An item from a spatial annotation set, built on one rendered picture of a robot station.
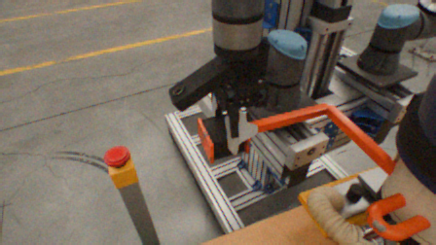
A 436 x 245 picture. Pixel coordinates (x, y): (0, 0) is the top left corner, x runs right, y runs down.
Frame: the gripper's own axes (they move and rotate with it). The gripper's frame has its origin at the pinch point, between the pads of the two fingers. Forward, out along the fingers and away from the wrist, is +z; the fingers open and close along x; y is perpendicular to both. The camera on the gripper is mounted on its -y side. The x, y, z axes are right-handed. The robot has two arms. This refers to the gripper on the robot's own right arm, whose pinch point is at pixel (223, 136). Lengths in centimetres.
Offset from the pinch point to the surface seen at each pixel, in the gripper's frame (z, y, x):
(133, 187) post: 30.2, -22.3, 17.4
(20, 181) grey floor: 121, -109, 122
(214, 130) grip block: -2.7, -2.0, -0.6
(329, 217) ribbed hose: 4.0, 11.5, -21.0
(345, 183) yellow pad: 10.4, 23.6, -13.2
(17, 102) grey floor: 120, -129, 228
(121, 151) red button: 17.2, -22.6, 20.6
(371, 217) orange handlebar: -0.9, 14.5, -25.0
